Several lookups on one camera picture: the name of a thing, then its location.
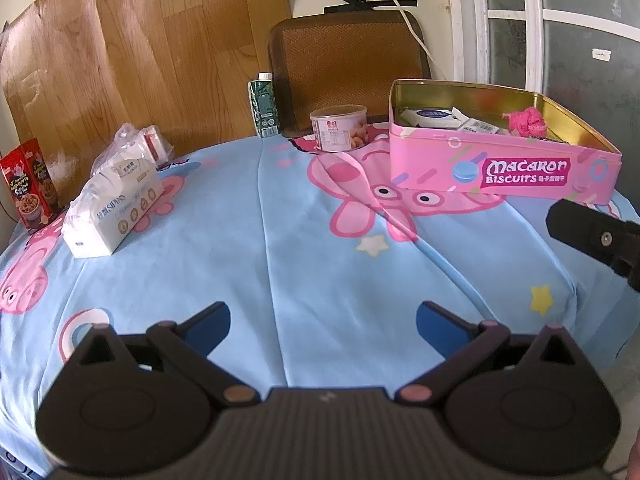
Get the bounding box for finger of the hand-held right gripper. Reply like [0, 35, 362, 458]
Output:
[545, 199, 640, 291]

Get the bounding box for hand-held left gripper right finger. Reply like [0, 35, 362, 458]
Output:
[395, 301, 581, 406]

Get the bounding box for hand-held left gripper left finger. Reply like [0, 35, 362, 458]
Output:
[72, 301, 261, 407]

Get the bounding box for pink cloth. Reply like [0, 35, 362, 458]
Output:
[502, 105, 548, 137]

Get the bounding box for clear plastic packet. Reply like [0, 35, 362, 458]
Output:
[457, 117, 506, 135]

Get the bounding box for pink biscuit tin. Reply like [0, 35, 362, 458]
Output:
[389, 79, 623, 206]

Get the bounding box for white packet with oval label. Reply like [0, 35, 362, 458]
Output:
[400, 106, 468, 131]

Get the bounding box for printed blue blanket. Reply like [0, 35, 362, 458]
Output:
[0, 132, 640, 480]

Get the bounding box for white tissue pack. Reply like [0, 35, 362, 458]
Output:
[61, 157, 165, 259]

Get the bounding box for white glass door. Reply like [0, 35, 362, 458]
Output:
[445, 0, 640, 226]

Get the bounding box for clear plastic bag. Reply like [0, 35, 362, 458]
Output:
[91, 122, 175, 176]

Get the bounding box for pink and white can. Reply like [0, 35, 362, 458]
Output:
[309, 104, 370, 153]

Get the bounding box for red snack box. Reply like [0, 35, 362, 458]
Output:
[20, 137, 61, 216]
[0, 147, 47, 233]

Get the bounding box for green drink carton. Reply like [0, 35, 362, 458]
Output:
[247, 72, 280, 139]

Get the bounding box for wooden board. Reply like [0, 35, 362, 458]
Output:
[0, 0, 293, 221]

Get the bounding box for brown woven chair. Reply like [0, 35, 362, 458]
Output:
[267, 9, 432, 138]

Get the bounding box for black tape strip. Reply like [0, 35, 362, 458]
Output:
[324, 1, 418, 16]

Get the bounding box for white cable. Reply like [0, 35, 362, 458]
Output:
[365, 0, 448, 81]

